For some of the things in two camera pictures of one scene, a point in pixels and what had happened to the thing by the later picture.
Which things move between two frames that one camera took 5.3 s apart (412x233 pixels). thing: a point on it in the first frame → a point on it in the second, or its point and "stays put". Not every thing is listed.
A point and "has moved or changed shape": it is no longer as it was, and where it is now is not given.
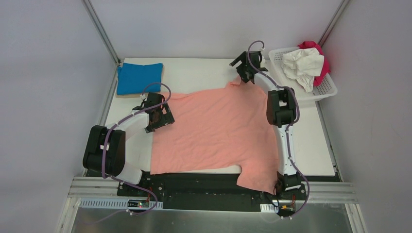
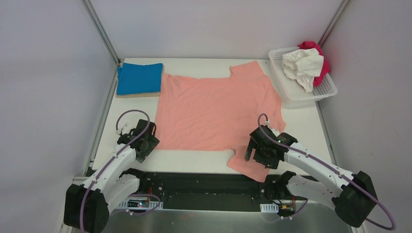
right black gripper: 240,60 → 257,150
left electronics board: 138,203 stays put
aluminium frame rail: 101,31 stays put
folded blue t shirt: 132,78 stays put
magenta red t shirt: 318,80 stays put
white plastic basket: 324,88 stays put
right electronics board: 284,210 stays put
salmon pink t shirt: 222,129 has moved or changed shape
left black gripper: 166,113 → 147,145
